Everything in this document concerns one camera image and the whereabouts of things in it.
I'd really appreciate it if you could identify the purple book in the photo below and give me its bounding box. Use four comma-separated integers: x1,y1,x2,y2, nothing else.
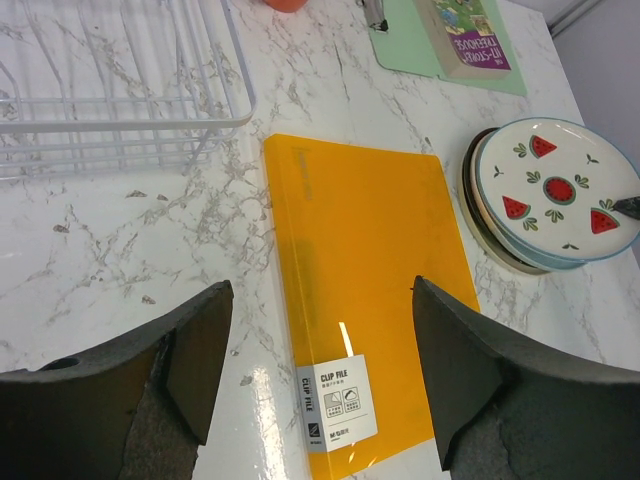
413,0,511,80

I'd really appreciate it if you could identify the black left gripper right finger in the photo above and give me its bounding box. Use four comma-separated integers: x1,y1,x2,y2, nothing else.
412,277,639,479

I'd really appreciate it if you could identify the cream leaf pattern plate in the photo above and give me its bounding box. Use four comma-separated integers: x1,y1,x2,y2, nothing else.
458,127,583,276

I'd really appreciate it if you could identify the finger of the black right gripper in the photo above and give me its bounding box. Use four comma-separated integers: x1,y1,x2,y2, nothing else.
613,196,640,219

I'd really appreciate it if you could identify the watermelon pattern plate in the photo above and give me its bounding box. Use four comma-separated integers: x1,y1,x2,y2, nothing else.
473,118,639,264

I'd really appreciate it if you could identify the green clipboard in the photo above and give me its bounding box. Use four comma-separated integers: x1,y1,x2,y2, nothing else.
357,0,529,98

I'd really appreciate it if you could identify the orange plastic folder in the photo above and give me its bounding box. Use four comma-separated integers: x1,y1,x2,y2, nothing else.
264,134,478,479

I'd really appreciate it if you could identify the right aluminium frame post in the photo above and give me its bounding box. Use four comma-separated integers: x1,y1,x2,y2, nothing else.
547,0,606,38

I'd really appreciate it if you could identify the brown rimmed plate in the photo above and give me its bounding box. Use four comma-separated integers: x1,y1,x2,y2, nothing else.
460,127,497,238

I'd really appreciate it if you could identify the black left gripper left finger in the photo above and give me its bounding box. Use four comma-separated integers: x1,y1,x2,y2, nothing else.
1,281,234,479

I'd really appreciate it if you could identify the green cream branch plate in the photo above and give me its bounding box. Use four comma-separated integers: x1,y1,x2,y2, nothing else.
457,164,548,276

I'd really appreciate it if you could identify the orange mug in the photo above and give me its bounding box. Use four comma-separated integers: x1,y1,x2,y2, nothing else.
264,0,308,13

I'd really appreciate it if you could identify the white wire dish rack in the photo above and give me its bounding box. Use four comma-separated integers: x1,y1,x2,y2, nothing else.
1,1,257,180

